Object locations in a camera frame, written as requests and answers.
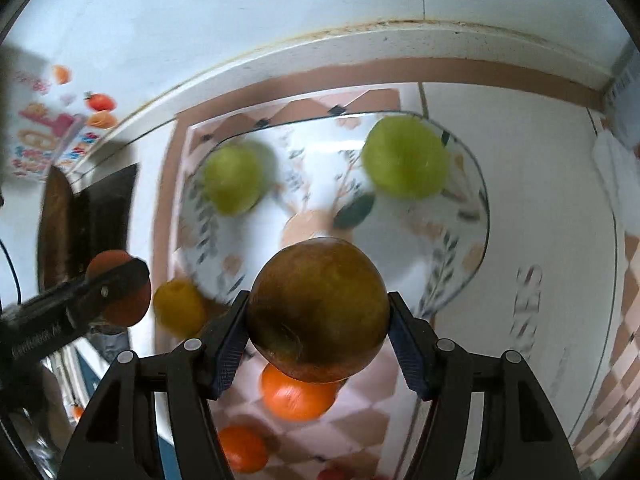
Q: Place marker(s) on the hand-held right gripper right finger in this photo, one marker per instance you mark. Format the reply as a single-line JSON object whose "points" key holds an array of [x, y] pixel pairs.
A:
{"points": [[411, 357]]}

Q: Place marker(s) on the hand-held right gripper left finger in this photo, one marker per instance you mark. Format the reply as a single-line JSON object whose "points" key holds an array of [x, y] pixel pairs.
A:
{"points": [[227, 352]]}

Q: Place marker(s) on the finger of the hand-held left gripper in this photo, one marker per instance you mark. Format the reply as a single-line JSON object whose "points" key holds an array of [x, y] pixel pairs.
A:
{"points": [[107, 286]]}

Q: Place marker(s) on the red-orange round fruit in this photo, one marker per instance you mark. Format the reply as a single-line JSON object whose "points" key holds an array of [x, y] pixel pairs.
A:
{"points": [[122, 307]]}

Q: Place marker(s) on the dark red apple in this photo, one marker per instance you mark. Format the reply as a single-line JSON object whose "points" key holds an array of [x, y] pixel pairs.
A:
{"points": [[317, 310]]}

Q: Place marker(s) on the floral print oval plate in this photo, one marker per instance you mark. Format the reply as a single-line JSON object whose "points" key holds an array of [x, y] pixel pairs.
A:
{"points": [[320, 170]]}

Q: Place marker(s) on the yellow lemon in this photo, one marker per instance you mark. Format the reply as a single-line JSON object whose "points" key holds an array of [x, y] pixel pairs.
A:
{"points": [[177, 307]]}

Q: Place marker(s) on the black wok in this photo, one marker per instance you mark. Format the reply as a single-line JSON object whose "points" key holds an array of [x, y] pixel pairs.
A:
{"points": [[60, 230]]}

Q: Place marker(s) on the black gas stove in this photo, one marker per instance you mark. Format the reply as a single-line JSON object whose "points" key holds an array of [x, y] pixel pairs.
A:
{"points": [[112, 200]]}

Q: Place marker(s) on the orange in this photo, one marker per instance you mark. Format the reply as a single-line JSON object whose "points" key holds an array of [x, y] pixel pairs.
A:
{"points": [[242, 450], [300, 401]]}

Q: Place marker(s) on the small red cherry tomato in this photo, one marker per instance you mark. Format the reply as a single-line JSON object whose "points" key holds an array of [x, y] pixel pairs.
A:
{"points": [[331, 474]]}

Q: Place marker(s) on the green apple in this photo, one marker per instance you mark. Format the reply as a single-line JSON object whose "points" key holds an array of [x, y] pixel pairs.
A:
{"points": [[405, 157], [232, 177]]}

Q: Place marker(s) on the checkered table mat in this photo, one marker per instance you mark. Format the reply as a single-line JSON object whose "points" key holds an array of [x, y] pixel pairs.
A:
{"points": [[525, 185]]}

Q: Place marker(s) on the colourful wall sticker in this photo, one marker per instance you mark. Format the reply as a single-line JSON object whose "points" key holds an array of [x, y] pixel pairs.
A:
{"points": [[45, 125]]}

